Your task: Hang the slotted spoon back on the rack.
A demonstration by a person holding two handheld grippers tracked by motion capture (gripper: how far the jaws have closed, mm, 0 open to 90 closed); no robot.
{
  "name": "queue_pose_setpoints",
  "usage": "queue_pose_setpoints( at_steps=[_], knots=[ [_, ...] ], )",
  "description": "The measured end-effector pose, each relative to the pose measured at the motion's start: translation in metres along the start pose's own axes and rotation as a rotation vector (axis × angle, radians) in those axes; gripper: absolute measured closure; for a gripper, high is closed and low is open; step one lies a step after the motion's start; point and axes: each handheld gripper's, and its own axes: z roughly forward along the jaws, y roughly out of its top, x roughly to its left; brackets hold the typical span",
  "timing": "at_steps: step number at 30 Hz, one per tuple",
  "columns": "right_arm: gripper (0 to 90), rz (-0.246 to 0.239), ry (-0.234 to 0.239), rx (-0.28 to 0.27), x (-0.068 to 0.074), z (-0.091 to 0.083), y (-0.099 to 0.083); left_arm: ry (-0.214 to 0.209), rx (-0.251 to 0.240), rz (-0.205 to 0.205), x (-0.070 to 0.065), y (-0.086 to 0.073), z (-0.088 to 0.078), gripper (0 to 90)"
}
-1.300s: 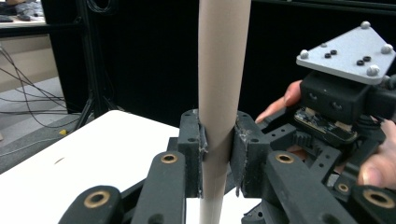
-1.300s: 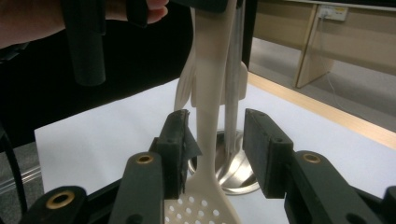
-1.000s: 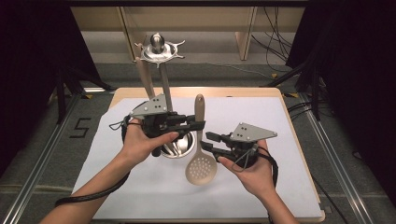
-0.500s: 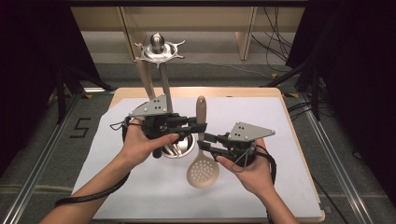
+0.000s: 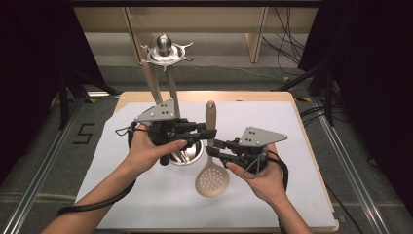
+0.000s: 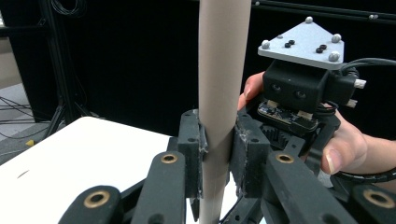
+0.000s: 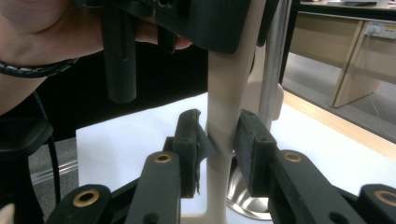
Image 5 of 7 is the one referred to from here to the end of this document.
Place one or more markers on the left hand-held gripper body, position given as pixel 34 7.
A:
pixel 160 113

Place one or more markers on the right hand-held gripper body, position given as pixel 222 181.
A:
pixel 259 136

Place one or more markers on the beige slotted skimmer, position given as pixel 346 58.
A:
pixel 211 180

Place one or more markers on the beige spatula turner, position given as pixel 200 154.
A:
pixel 172 84

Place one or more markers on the beige spoon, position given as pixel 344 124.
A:
pixel 152 81

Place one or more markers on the steel utensil rack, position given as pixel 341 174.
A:
pixel 164 42

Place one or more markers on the person's left hand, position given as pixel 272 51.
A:
pixel 142 152

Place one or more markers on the person's right hand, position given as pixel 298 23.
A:
pixel 268 185

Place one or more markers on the white table cloth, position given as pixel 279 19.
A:
pixel 259 113

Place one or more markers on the black metal stand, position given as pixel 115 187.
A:
pixel 63 104
pixel 329 104

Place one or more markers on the wooden shelf unit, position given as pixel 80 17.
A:
pixel 201 19

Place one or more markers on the black curtain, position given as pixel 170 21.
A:
pixel 373 81
pixel 32 65

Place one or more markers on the aluminium floor rail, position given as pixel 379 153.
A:
pixel 354 165
pixel 35 188

